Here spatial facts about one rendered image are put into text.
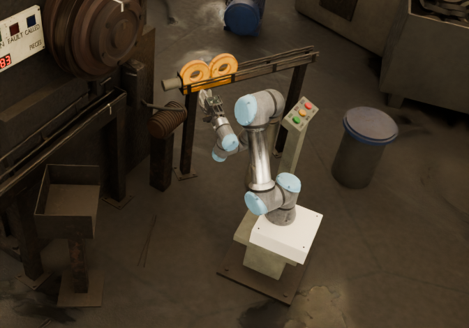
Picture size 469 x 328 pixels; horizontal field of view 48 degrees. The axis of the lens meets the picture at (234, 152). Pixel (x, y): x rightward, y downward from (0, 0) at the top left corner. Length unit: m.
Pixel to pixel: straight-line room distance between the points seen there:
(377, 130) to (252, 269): 1.07
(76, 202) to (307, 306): 1.24
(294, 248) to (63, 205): 1.01
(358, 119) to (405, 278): 0.92
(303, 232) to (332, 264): 0.47
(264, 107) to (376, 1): 2.50
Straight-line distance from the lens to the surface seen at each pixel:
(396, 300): 2.93
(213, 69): 2.76
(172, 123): 2.76
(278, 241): 2.44
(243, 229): 2.56
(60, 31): 2.14
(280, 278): 2.77
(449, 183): 3.68
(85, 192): 2.26
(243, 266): 2.78
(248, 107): 2.14
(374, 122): 3.18
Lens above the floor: 2.27
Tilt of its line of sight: 42 degrees down
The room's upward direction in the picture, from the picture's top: 10 degrees clockwise
